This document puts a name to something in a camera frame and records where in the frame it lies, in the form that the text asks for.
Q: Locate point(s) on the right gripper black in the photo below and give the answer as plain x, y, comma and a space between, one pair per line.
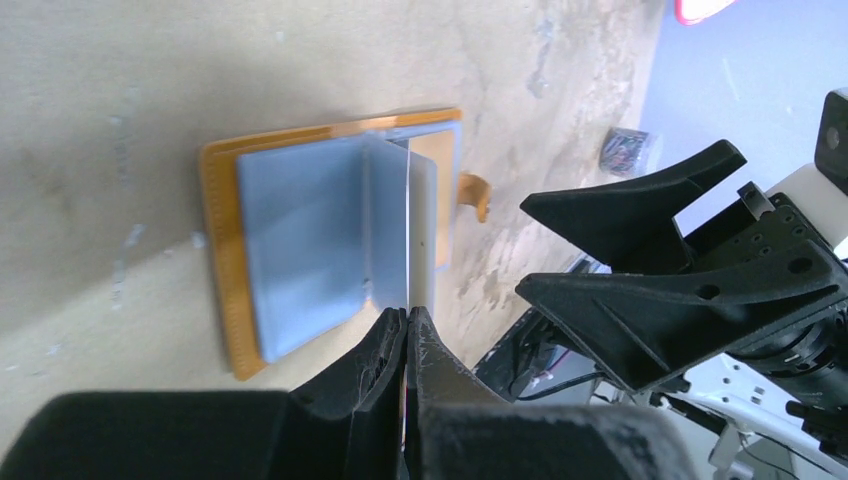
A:
770, 291

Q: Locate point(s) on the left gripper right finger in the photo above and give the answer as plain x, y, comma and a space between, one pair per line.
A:
453, 425

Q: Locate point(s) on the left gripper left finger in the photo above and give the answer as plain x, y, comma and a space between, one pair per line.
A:
345, 423

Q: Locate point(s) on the orange leather card holder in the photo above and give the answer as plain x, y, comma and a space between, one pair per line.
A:
308, 227

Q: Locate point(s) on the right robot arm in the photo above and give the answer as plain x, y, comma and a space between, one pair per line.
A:
725, 394

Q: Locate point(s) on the jar of paper clips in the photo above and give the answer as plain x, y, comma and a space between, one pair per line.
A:
628, 153

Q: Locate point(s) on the pink framed whiteboard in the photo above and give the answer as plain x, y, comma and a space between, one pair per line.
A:
692, 12

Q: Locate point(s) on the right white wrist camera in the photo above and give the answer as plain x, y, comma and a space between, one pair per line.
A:
819, 189

